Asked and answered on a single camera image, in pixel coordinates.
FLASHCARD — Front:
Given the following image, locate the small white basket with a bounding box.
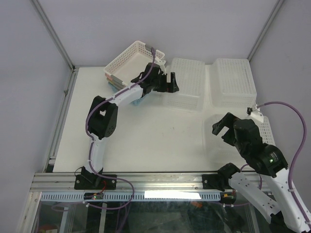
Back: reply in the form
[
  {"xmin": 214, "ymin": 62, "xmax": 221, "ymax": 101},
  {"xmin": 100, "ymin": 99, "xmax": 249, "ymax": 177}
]
[{"xmin": 104, "ymin": 40, "xmax": 153, "ymax": 86}]

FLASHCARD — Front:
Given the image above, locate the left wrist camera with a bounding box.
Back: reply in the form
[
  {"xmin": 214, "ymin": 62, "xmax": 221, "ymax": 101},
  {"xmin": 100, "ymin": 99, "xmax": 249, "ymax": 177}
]
[{"xmin": 155, "ymin": 55, "xmax": 166, "ymax": 73}]

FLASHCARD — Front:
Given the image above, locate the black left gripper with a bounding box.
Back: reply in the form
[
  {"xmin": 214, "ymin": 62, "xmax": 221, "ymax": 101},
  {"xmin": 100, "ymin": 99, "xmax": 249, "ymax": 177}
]
[{"xmin": 152, "ymin": 72, "xmax": 180, "ymax": 93}]

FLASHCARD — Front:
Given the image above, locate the white perforated basket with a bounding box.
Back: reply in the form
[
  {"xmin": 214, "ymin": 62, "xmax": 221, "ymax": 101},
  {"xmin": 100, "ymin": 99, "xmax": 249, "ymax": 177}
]
[
  {"xmin": 208, "ymin": 58, "xmax": 257, "ymax": 108},
  {"xmin": 163, "ymin": 58, "xmax": 206, "ymax": 112},
  {"xmin": 209, "ymin": 116, "xmax": 278, "ymax": 168}
]

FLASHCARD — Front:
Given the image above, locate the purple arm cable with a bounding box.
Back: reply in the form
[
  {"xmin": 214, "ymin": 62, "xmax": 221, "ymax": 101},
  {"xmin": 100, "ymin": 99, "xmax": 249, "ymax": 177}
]
[
  {"xmin": 256, "ymin": 101, "xmax": 311, "ymax": 225},
  {"xmin": 85, "ymin": 47, "xmax": 157, "ymax": 233}
]

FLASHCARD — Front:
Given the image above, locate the grey slotted cable duct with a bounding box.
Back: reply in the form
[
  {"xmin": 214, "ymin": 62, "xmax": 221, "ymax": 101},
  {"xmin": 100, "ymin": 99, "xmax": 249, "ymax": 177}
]
[{"xmin": 41, "ymin": 191, "xmax": 221, "ymax": 202}]

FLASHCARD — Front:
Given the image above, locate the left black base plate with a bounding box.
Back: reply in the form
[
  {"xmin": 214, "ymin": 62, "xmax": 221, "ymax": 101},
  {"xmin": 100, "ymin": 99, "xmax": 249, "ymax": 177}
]
[{"xmin": 74, "ymin": 174, "xmax": 117, "ymax": 190}]

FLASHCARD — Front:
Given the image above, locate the pink basket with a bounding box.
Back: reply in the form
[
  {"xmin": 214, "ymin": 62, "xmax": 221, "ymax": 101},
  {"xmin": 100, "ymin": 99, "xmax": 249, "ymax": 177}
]
[{"xmin": 105, "ymin": 73, "xmax": 127, "ymax": 87}]

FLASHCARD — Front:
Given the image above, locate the left aluminium frame post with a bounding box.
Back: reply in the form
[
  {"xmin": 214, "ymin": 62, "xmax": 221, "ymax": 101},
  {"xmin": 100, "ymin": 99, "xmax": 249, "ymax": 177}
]
[{"xmin": 30, "ymin": 0, "xmax": 75, "ymax": 71}]

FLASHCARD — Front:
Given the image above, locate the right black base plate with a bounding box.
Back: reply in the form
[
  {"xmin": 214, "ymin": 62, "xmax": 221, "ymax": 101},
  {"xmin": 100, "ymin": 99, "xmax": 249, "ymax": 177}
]
[{"xmin": 202, "ymin": 174, "xmax": 222, "ymax": 191}]

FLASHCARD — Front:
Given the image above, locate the aluminium mounting rail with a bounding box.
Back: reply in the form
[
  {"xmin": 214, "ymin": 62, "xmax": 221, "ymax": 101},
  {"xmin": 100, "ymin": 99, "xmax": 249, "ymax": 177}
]
[{"xmin": 29, "ymin": 171, "xmax": 292, "ymax": 194}]

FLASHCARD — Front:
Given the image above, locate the blue basket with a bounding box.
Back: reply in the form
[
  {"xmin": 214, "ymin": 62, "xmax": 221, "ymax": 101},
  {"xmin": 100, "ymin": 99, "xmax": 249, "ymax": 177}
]
[{"xmin": 109, "ymin": 84, "xmax": 145, "ymax": 107}]

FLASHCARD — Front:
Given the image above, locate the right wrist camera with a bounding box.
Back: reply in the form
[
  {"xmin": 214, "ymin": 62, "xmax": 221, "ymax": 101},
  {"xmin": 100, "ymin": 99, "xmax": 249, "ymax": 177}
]
[{"xmin": 246, "ymin": 104, "xmax": 264, "ymax": 123}]

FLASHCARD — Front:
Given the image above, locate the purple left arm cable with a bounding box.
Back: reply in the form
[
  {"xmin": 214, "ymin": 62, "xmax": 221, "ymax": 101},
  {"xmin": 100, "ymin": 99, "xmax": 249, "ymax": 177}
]
[{"xmin": 85, "ymin": 47, "xmax": 157, "ymax": 233}]

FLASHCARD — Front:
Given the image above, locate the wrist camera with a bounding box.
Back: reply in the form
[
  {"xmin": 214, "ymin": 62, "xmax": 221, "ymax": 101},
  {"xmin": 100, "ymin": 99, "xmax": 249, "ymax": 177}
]
[
  {"xmin": 246, "ymin": 104, "xmax": 264, "ymax": 123},
  {"xmin": 155, "ymin": 55, "xmax": 166, "ymax": 73}
]

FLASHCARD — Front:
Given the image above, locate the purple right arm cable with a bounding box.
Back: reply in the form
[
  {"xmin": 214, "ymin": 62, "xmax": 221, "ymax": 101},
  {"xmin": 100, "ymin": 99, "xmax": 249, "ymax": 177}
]
[{"xmin": 256, "ymin": 101, "xmax": 311, "ymax": 225}]

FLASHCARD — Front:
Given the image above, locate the yellow-green basket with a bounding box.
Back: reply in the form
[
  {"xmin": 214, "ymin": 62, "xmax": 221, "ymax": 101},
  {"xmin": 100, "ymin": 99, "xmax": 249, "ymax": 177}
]
[{"xmin": 108, "ymin": 80, "xmax": 125, "ymax": 92}]

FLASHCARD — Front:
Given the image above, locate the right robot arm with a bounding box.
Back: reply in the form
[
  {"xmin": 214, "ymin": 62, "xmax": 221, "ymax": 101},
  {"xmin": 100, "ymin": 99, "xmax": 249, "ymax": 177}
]
[{"xmin": 212, "ymin": 113, "xmax": 311, "ymax": 233}]

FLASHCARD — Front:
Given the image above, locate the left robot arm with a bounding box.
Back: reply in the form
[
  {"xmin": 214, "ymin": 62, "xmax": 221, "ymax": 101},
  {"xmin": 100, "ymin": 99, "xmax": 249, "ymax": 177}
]
[{"xmin": 74, "ymin": 63, "xmax": 179, "ymax": 190}]

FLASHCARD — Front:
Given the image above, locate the right aluminium frame post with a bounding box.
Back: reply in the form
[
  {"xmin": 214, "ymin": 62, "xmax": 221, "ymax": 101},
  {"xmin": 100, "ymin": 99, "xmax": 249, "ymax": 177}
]
[{"xmin": 247, "ymin": 0, "xmax": 286, "ymax": 62}]

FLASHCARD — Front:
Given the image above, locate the aluminium frame post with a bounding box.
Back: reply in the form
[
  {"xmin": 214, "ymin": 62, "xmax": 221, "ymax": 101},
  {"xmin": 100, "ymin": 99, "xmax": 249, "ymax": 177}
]
[
  {"xmin": 247, "ymin": 0, "xmax": 286, "ymax": 62},
  {"xmin": 30, "ymin": 0, "xmax": 75, "ymax": 71}
]

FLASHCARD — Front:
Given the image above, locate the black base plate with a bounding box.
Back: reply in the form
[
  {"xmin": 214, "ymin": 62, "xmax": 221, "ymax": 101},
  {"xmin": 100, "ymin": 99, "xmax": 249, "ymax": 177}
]
[
  {"xmin": 74, "ymin": 174, "xmax": 117, "ymax": 190},
  {"xmin": 202, "ymin": 174, "xmax": 222, "ymax": 191}
]

